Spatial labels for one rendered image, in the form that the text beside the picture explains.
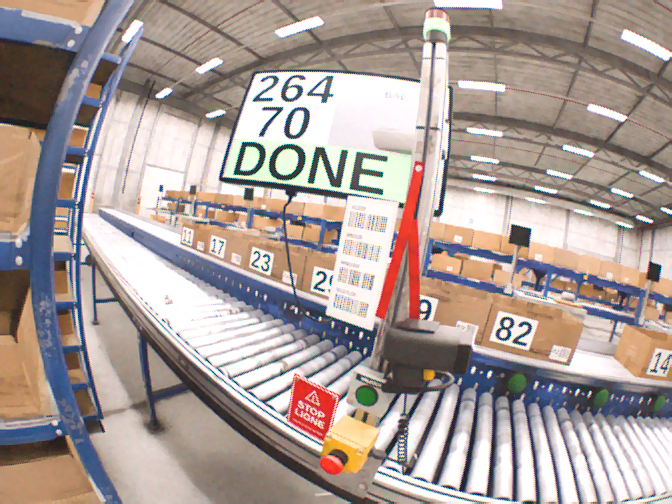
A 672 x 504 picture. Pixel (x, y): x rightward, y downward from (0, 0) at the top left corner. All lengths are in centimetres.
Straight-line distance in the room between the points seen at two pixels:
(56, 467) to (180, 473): 103
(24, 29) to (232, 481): 150
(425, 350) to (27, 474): 60
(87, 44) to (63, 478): 53
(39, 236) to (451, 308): 104
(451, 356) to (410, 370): 6
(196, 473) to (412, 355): 127
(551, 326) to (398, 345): 78
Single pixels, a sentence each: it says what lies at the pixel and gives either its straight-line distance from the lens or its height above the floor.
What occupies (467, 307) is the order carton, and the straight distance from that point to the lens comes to 100.
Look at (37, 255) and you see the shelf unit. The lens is 28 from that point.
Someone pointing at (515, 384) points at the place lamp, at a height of 81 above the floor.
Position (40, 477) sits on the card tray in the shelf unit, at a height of 81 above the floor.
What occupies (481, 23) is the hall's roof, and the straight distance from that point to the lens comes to 924.
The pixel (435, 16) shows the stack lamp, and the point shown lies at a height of 163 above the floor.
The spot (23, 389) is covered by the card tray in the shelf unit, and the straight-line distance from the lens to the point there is 38.
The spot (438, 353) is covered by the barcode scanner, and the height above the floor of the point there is 107.
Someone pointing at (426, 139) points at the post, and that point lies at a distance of 44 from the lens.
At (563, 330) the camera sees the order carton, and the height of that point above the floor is 101.
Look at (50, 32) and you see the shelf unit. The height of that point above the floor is 133.
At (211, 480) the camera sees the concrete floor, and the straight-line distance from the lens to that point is 144.
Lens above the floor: 119
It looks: 5 degrees down
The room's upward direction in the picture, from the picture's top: 11 degrees clockwise
